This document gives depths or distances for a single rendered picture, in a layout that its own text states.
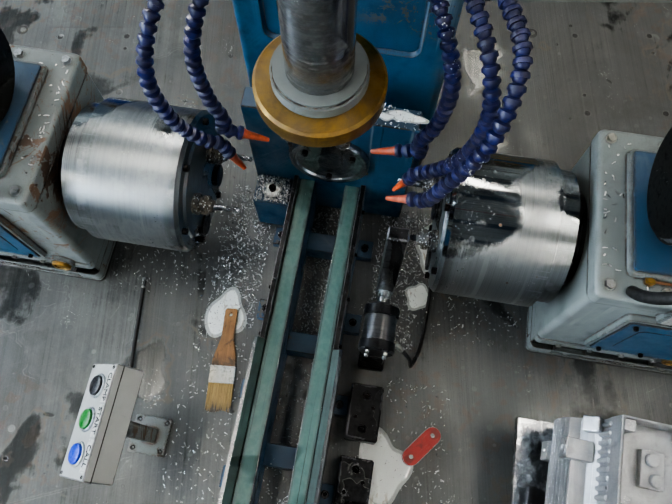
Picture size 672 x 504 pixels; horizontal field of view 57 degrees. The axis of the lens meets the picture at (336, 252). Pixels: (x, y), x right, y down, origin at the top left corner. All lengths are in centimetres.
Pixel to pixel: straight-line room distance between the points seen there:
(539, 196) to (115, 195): 66
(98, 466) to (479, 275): 63
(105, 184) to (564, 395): 92
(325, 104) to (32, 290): 83
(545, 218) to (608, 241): 10
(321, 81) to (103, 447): 60
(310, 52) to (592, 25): 109
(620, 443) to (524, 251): 30
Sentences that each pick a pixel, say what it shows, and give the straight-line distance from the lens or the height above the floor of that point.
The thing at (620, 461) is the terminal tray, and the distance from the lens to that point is 95.
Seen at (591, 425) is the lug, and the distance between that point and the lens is 100.
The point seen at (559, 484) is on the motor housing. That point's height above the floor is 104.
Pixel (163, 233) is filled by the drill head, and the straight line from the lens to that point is 105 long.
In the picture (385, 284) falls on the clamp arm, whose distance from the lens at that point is 101.
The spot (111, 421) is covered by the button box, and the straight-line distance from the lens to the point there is 100.
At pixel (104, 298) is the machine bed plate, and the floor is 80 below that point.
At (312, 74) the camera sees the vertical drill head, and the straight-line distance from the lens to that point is 77.
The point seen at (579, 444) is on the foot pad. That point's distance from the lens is 100.
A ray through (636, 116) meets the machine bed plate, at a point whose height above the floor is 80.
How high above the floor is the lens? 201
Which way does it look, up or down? 69 degrees down
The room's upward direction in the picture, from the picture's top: straight up
